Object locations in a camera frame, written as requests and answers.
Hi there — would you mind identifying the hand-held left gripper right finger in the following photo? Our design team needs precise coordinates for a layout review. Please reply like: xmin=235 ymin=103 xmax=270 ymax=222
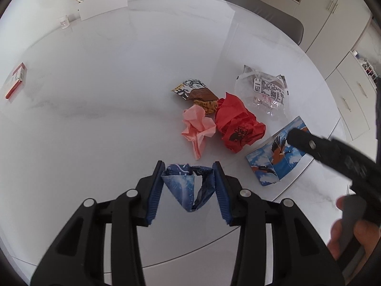
xmin=212 ymin=161 xmax=346 ymax=286

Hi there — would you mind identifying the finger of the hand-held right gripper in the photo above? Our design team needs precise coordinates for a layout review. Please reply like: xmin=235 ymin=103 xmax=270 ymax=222
xmin=286 ymin=128 xmax=343 ymax=170

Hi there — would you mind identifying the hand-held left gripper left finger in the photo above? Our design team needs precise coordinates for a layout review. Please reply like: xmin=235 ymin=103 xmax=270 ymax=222
xmin=31 ymin=160 xmax=165 ymax=286

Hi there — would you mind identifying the dark blue wrapper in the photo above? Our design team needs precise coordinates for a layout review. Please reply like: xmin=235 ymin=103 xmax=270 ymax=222
xmin=161 ymin=163 xmax=216 ymax=213

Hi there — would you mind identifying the blue bird-print wrapper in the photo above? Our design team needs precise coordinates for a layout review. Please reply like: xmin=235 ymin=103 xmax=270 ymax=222
xmin=246 ymin=116 xmax=313 ymax=187

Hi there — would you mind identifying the person's right hand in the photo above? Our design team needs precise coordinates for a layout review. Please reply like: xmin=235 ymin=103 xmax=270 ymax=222
xmin=327 ymin=219 xmax=381 ymax=261

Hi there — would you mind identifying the beige drawer cabinet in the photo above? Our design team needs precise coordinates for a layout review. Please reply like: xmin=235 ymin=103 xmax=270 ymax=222
xmin=324 ymin=51 xmax=381 ymax=140

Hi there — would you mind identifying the crumpled pink paper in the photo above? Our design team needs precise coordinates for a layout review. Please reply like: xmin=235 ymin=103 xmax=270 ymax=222
xmin=181 ymin=107 xmax=217 ymax=160

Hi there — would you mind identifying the clear snack wrapper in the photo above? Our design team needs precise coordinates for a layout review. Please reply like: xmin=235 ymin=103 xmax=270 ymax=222
xmin=234 ymin=65 xmax=291 ymax=120

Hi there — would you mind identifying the crumpled red paper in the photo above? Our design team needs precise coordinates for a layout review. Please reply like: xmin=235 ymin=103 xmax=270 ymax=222
xmin=214 ymin=92 xmax=266 ymax=154

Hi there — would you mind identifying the black and brown snack wrapper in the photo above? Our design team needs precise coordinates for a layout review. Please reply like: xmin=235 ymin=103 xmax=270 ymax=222
xmin=171 ymin=79 xmax=219 ymax=115

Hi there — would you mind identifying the tall beige cabinet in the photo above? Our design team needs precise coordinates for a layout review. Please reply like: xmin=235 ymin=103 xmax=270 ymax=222
xmin=241 ymin=0 xmax=372 ymax=81

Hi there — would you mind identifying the grey chair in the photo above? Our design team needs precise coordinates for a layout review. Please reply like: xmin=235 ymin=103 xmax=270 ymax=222
xmin=223 ymin=0 xmax=304 ymax=46

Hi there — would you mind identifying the red and white box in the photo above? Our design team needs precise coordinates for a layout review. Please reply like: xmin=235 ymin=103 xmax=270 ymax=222
xmin=4 ymin=62 xmax=28 ymax=100

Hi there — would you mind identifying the white paper card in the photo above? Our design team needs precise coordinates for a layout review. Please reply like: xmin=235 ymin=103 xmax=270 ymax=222
xmin=79 ymin=0 xmax=129 ymax=21

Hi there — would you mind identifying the white wire dish rack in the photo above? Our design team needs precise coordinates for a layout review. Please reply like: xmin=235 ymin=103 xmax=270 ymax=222
xmin=361 ymin=61 xmax=381 ymax=81

